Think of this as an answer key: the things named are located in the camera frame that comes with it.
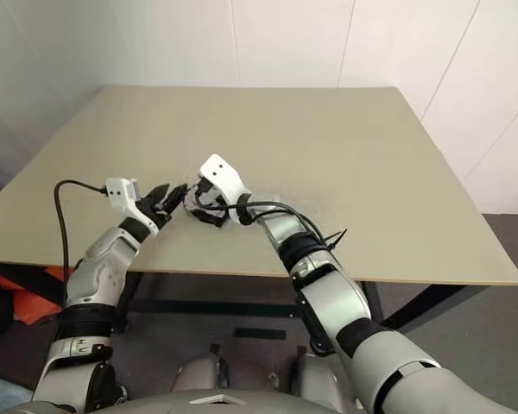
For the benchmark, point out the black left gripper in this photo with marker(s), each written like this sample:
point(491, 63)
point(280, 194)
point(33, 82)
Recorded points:
point(153, 211)

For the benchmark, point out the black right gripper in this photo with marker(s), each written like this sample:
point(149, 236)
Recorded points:
point(213, 211)

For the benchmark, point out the grey motor housing copper windings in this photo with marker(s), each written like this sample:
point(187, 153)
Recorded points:
point(193, 206)

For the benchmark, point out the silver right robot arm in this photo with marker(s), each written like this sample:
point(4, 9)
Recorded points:
point(328, 297)

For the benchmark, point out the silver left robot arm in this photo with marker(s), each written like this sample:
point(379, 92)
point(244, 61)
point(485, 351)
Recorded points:
point(103, 259)

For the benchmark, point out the black zip tie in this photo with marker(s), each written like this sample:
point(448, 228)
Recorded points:
point(336, 239)

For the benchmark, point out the grey rounded robot left leg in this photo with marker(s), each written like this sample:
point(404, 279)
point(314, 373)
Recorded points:
point(200, 371)

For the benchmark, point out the grey rounded robot leg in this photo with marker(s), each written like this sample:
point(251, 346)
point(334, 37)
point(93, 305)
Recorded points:
point(324, 375)
point(200, 371)

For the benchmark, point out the orange cloth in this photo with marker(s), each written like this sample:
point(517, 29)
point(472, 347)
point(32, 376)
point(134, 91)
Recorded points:
point(34, 297)

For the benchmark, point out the grey robot torso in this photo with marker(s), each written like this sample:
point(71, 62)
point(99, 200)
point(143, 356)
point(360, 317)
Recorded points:
point(216, 407)

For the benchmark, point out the grey rounded robot right leg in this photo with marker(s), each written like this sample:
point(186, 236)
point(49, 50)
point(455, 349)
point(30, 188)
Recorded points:
point(324, 375)

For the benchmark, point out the blue floor mat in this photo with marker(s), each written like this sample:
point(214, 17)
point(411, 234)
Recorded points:
point(4, 388)

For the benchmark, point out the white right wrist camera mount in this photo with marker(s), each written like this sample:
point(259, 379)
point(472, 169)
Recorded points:
point(224, 172)

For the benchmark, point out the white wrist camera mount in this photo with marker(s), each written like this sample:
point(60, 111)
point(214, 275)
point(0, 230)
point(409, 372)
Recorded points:
point(224, 172)
point(118, 190)

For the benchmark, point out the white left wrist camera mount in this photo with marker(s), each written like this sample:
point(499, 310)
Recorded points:
point(118, 190)

